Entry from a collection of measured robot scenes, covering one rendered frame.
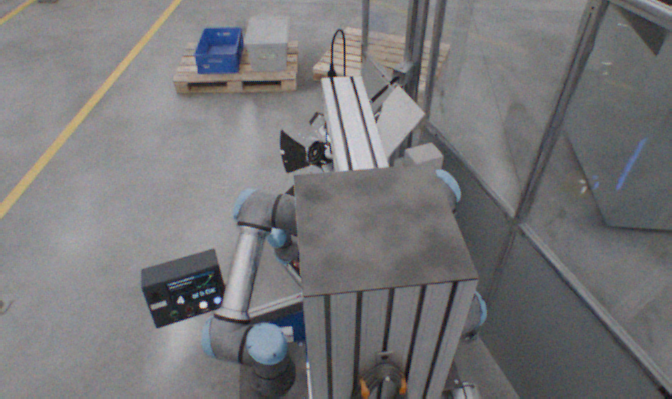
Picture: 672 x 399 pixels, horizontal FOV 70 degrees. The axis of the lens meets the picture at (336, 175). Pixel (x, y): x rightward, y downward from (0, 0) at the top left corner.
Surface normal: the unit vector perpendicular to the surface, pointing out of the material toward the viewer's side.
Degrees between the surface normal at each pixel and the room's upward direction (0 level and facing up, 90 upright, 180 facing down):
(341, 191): 0
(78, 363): 0
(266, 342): 7
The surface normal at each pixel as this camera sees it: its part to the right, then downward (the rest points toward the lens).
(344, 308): 0.11, 0.67
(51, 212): 0.00, -0.74
